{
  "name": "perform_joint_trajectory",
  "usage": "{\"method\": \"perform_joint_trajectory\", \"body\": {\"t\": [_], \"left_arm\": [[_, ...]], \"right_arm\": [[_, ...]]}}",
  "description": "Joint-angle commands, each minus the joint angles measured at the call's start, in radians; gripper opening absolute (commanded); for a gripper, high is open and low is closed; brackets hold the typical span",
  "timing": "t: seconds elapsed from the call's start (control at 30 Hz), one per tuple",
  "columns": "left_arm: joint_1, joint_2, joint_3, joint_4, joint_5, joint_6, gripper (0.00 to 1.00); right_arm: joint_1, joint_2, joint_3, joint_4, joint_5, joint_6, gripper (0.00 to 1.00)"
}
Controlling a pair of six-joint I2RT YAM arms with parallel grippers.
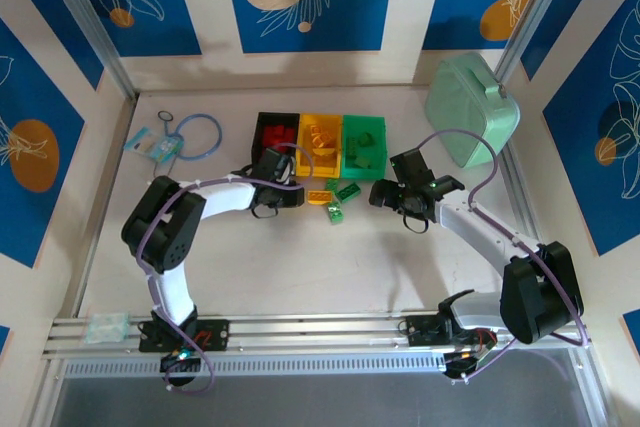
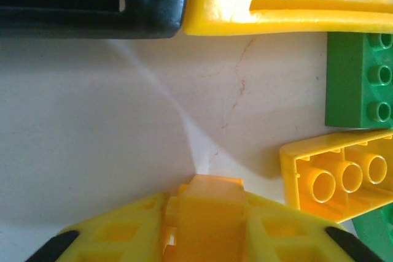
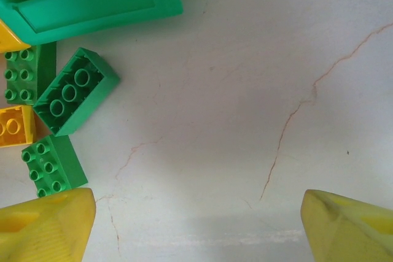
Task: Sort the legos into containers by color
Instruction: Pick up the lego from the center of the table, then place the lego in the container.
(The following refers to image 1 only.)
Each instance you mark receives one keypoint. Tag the orange lego brick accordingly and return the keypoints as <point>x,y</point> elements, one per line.
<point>320,198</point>
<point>321,137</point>

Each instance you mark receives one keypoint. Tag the large red lego brick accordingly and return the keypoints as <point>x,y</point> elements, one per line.
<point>271,136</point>

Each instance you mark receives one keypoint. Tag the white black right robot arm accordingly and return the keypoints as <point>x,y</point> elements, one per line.
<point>480,227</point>

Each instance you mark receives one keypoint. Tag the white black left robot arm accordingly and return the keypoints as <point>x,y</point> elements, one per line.
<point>225,194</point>

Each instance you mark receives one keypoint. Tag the small green lego brick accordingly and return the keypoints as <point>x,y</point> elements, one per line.
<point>331,185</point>

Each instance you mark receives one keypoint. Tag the green plastic container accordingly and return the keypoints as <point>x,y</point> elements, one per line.
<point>380,147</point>

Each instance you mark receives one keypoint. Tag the yellow plastic container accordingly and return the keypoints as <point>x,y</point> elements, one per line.
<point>338,147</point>

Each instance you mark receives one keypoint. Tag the black plastic container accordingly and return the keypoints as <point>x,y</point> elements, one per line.
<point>256,139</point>

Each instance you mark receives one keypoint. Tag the blue stethoscope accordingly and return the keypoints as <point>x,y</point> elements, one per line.
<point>219,134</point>

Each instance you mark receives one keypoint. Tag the mint green zip case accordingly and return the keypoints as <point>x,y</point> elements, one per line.
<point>465,107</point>

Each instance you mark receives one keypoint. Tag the light blue blister packet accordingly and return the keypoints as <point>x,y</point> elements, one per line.
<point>150,144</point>

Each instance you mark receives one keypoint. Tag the grey metal panel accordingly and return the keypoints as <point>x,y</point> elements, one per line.
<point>320,402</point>

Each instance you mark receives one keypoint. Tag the clear plastic packet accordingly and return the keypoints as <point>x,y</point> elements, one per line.
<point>106,328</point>

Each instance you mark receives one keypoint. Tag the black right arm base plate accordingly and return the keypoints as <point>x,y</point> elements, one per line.
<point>422,332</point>

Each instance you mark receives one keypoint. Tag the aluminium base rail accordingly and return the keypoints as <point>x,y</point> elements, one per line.
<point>320,334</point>

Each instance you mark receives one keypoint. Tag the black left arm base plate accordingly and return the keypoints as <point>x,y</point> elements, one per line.
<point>215,334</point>

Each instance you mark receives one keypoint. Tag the aluminium frame post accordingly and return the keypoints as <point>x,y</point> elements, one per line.
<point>530,12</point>
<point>95,32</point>

